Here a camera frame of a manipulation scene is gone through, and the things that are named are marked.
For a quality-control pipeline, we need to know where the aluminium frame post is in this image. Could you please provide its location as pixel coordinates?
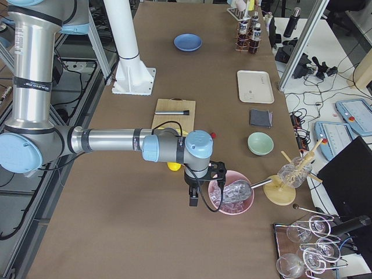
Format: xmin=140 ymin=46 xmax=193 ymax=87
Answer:
xmin=278 ymin=0 xmax=329 ymax=92

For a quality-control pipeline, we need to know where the pink bowl with ice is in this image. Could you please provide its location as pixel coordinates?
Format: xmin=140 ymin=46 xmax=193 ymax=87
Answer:
xmin=219 ymin=170 xmax=255 ymax=215

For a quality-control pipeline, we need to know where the wine glass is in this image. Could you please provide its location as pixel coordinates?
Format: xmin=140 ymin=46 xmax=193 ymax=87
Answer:
xmin=276 ymin=253 xmax=305 ymax=278
xmin=287 ymin=221 xmax=312 ymax=244
xmin=316 ymin=238 xmax=341 ymax=263
xmin=309 ymin=215 xmax=331 ymax=238

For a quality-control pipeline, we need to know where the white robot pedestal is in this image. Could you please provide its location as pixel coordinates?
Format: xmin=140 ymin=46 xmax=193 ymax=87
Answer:
xmin=104 ymin=0 xmax=156 ymax=96

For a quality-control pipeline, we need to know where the dark drink bottle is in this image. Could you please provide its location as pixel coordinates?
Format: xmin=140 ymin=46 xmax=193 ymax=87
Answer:
xmin=238 ymin=20 xmax=248 ymax=46
xmin=249 ymin=23 xmax=261 ymax=53
xmin=251 ymin=11 xmax=259 ymax=28

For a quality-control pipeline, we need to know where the wooden cup tree stand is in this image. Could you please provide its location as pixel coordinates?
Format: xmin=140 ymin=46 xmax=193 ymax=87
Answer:
xmin=263 ymin=138 xmax=326 ymax=206

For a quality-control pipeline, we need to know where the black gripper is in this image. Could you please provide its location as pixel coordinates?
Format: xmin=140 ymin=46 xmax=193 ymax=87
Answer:
xmin=184 ymin=172 xmax=200 ymax=207

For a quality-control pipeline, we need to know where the wooden cutting board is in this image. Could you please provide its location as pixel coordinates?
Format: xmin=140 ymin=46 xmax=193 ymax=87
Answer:
xmin=152 ymin=99 xmax=196 ymax=132

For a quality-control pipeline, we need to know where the blue teach pendant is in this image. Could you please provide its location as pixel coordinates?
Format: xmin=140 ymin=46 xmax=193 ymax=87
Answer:
xmin=335 ymin=99 xmax=371 ymax=137
xmin=314 ymin=121 xmax=356 ymax=161

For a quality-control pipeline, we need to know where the white cup rack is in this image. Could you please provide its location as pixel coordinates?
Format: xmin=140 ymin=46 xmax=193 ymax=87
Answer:
xmin=227 ymin=0 xmax=256 ymax=22

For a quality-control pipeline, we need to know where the cream rabbit tray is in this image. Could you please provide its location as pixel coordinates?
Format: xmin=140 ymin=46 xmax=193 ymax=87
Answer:
xmin=237 ymin=70 xmax=274 ymax=104

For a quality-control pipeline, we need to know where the steel muddler black tip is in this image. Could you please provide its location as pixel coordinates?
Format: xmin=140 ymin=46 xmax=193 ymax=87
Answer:
xmin=155 ymin=110 xmax=190 ymax=116

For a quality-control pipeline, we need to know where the black monitor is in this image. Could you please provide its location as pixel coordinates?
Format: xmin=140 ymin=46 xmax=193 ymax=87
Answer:
xmin=317 ymin=136 xmax=371 ymax=217

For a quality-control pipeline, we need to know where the metal ice scoop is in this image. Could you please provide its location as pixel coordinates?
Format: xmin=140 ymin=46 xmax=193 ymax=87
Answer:
xmin=223 ymin=178 xmax=272 ymax=203

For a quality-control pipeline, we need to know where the blue round plate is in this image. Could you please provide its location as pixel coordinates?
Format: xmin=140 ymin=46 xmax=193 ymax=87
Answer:
xmin=173 ymin=33 xmax=203 ymax=52

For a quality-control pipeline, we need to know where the dark grey folded cloth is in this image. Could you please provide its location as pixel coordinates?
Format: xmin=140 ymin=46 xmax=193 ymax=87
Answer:
xmin=249 ymin=109 xmax=273 ymax=128

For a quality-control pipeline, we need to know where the black thermos bottle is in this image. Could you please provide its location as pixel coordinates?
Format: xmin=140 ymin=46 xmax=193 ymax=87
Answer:
xmin=283 ymin=7 xmax=301 ymax=38

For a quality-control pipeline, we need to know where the glass mug on stand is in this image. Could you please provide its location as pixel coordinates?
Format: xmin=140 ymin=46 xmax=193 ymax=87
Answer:
xmin=277 ymin=157 xmax=312 ymax=188

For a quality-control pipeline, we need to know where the green bowl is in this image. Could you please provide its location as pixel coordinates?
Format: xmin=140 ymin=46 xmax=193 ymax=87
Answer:
xmin=247 ymin=132 xmax=274 ymax=156

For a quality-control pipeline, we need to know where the yellow lemon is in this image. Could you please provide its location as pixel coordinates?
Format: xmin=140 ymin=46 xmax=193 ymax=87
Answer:
xmin=167 ymin=162 xmax=181 ymax=171

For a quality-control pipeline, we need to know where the copper wire bottle rack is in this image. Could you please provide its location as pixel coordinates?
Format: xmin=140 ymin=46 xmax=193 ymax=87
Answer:
xmin=235 ymin=18 xmax=262 ymax=54

